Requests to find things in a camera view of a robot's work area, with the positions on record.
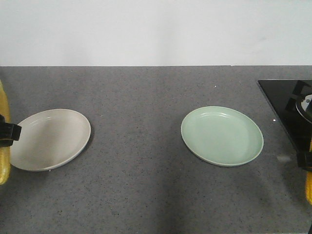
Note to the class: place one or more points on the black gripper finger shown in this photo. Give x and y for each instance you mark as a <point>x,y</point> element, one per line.
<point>304,160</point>
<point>9,132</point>

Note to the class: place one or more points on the corn cob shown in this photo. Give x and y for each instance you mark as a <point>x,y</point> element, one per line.
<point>308,186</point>
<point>4,151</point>

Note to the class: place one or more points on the black gas stove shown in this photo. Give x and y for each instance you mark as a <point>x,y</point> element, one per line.
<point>291,100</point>

